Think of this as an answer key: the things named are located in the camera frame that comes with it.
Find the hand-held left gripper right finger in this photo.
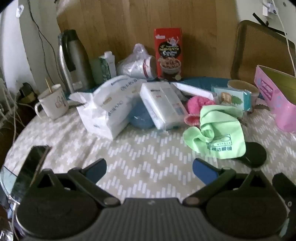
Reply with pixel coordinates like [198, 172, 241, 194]
[184, 158, 278, 207]

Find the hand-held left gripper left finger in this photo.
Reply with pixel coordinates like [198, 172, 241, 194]
[30, 158, 121, 207]

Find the green printed cloth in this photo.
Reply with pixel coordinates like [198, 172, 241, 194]
[183, 105, 247, 160]

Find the pink fluffy cloth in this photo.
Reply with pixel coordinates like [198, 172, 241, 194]
[184, 96, 216, 127]

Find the blue cloth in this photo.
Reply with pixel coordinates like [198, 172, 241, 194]
[128, 102, 156, 129]

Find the large white tissue pack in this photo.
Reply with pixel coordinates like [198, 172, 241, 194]
[69, 75, 148, 140]

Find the black round hand mirror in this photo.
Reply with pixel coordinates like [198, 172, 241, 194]
[231, 141, 267, 168]

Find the patterned tablecloth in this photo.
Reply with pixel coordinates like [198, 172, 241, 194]
[5, 108, 296, 209]

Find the black smartphone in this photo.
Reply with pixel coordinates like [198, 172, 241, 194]
[10, 145, 52, 202]

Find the teal snack packet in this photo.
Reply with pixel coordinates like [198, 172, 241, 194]
[211, 87, 252, 112]

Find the white enamel mug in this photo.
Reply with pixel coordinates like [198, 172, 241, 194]
[35, 84, 69, 120]

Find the white flat packet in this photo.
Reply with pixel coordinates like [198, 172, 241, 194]
[171, 82, 218, 100]

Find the pale green box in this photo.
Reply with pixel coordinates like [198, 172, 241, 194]
[90, 58, 103, 85]

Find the dark container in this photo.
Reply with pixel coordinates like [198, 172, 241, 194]
[18, 82, 38, 105]

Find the green patterned carton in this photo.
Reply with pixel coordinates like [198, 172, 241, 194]
[99, 51, 117, 81]

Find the steel thermos flask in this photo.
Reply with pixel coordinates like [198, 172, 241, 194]
[57, 29, 94, 93]

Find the plastic bag of cups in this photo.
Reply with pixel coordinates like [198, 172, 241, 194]
[116, 43, 158, 80]

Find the red cereal box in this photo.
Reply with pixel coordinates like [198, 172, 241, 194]
[154, 28, 183, 80]

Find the brown tray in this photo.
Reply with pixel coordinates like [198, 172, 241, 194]
[231, 20, 296, 87]

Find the wooden board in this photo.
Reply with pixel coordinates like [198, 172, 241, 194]
[57, 0, 238, 80]

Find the black cable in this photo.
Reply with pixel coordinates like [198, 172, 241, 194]
[27, 0, 61, 67]

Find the white cable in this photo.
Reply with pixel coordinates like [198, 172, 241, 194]
[272, 0, 296, 77]

